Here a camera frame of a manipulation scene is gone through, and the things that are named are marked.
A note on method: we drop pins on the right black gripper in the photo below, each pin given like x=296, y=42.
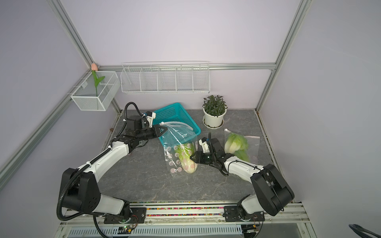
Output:
x=198, y=157

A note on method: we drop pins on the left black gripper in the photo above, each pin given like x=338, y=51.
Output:
x=157, y=132

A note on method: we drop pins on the clear pink-dotted zipper bag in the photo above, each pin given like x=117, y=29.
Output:
x=173, y=162

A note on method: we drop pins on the green chinese cabbage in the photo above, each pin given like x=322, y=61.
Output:
x=242, y=154
x=235, y=142

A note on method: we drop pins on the clear pink-trim zipper bag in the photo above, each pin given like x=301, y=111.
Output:
x=253, y=149

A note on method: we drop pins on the pale chinese cabbage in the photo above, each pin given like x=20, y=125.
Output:
x=183, y=152

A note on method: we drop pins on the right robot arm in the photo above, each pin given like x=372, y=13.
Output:
x=272, y=192

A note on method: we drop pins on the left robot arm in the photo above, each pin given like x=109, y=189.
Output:
x=79, y=192

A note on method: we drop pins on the teal plastic basket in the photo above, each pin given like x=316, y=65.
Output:
x=178, y=119

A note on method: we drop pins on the potted green plant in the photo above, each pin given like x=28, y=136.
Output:
x=214, y=108

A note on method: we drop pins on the artificial pink tulip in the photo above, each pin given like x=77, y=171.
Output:
x=97, y=80

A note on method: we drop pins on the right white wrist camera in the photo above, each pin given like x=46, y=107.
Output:
x=204, y=143

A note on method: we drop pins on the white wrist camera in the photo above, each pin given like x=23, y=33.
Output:
x=204, y=143
x=150, y=116

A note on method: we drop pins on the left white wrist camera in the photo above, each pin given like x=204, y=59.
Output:
x=150, y=116

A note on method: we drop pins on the long white wire shelf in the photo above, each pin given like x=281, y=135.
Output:
x=165, y=77

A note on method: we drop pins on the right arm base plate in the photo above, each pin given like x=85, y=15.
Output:
x=235, y=213

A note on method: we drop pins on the small white wire basket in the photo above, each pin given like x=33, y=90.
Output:
x=85, y=97

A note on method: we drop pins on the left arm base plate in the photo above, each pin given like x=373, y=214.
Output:
x=132, y=215

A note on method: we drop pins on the white slotted cable duct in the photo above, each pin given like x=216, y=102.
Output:
x=172, y=231

